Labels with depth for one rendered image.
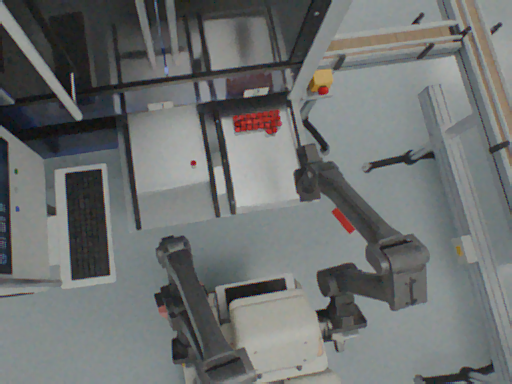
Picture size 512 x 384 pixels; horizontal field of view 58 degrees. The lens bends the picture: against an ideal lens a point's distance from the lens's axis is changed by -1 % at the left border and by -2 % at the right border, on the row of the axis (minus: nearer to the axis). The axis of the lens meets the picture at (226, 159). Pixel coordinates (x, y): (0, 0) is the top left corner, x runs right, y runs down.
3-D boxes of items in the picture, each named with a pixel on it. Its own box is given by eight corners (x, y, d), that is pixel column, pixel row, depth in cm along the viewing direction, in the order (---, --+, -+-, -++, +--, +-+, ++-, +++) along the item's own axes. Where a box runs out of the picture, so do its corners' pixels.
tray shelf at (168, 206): (114, 108, 180) (113, 106, 178) (292, 83, 186) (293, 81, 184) (129, 232, 168) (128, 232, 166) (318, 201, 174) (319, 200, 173)
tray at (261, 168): (220, 120, 179) (221, 117, 175) (287, 111, 181) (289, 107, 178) (236, 208, 170) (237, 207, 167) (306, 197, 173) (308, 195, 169)
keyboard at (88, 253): (65, 173, 178) (63, 172, 176) (102, 168, 179) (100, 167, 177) (72, 280, 168) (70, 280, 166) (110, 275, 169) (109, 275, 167)
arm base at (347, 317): (327, 335, 129) (368, 327, 131) (326, 312, 126) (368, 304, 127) (317, 314, 137) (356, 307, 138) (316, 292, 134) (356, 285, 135)
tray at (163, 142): (126, 104, 178) (125, 101, 175) (194, 95, 181) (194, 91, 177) (137, 191, 170) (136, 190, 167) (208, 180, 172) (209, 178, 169)
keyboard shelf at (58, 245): (34, 172, 180) (32, 171, 178) (107, 163, 183) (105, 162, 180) (40, 292, 169) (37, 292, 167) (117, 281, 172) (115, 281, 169)
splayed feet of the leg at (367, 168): (359, 162, 269) (368, 156, 256) (440, 149, 274) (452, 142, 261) (363, 175, 268) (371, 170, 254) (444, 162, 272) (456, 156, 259)
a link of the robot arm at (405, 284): (398, 321, 90) (444, 307, 92) (381, 251, 92) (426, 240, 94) (320, 296, 133) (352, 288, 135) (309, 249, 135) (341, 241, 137)
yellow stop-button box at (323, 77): (306, 74, 177) (310, 66, 170) (324, 72, 177) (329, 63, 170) (310, 93, 175) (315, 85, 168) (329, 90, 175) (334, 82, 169)
